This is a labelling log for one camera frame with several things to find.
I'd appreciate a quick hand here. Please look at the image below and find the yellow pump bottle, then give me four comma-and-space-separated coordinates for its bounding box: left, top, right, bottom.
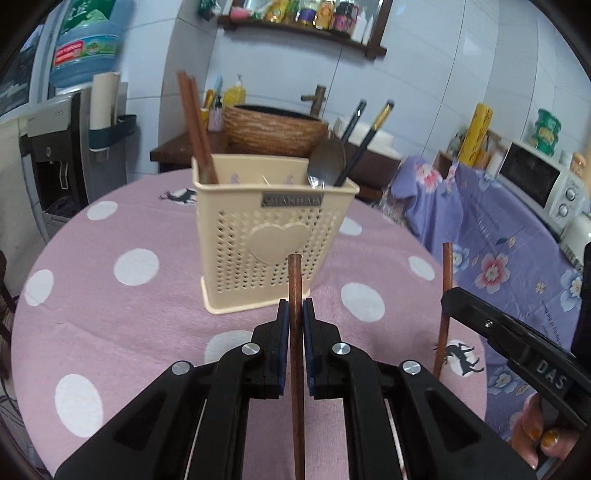
224, 74, 245, 106

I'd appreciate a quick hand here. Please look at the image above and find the white toaster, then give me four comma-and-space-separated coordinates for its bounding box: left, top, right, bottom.
560, 215, 591, 271

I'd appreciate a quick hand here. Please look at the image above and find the pink polka-dot tablecloth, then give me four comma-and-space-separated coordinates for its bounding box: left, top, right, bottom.
10, 168, 488, 480

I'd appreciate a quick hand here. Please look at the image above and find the dark wooden counter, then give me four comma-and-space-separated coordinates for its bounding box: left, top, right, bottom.
150, 131, 232, 174

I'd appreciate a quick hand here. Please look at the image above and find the bamboo faucet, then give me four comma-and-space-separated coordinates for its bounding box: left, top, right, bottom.
300, 84, 328, 116

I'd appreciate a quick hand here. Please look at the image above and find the white microwave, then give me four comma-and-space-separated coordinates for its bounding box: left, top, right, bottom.
499, 141, 587, 234

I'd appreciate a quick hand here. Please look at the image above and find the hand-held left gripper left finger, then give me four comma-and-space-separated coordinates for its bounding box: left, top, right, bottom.
54, 299, 291, 480

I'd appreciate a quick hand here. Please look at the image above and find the blue water bottle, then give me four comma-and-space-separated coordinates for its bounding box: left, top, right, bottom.
50, 0, 123, 88

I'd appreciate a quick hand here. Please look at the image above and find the wooden wall shelf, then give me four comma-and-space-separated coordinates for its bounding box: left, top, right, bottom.
217, 0, 387, 58

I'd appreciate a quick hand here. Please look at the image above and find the person's right hand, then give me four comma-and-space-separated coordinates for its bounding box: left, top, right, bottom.
510, 394, 583, 467

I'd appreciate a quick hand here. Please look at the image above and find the floral pump bottle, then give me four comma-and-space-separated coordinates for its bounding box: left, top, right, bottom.
209, 95, 225, 132

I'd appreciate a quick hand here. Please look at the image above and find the beige perforated utensil holder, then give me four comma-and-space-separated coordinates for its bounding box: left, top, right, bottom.
191, 154, 361, 315

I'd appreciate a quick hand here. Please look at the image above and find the dark jar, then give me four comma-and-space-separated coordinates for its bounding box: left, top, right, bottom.
332, 0, 358, 33

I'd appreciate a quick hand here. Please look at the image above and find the yellow packet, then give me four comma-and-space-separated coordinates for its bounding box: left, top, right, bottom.
263, 0, 291, 23

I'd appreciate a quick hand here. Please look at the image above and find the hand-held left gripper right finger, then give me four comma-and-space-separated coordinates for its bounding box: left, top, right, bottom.
302, 298, 539, 480

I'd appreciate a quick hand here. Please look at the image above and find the teal wall holder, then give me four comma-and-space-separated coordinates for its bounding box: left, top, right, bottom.
88, 114, 138, 153

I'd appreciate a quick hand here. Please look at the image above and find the yellow package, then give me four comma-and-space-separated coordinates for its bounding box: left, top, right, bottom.
457, 104, 494, 167

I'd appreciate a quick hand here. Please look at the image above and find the purple floral cloth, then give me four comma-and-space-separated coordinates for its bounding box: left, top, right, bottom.
379, 154, 591, 444

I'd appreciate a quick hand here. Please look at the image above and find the metal spoon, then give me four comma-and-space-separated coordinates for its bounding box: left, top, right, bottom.
307, 136, 347, 189

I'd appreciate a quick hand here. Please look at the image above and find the woven brown basin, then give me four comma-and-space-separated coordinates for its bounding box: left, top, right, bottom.
223, 104, 329, 158

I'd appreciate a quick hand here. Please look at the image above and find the black chopstick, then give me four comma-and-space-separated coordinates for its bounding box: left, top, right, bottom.
334, 100, 395, 188
339, 100, 368, 143

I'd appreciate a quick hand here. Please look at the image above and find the water dispenser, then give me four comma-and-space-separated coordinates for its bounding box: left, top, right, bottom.
18, 88, 88, 232

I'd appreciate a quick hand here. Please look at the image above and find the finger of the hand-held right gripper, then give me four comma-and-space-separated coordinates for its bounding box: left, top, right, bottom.
441, 287, 591, 430

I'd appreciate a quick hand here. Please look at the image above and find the green canister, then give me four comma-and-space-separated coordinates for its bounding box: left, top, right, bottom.
530, 108, 561, 153

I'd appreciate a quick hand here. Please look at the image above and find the brown wooden chopstick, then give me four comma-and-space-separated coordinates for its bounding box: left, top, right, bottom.
177, 71, 211, 184
187, 78, 219, 184
431, 242, 454, 380
287, 253, 306, 480

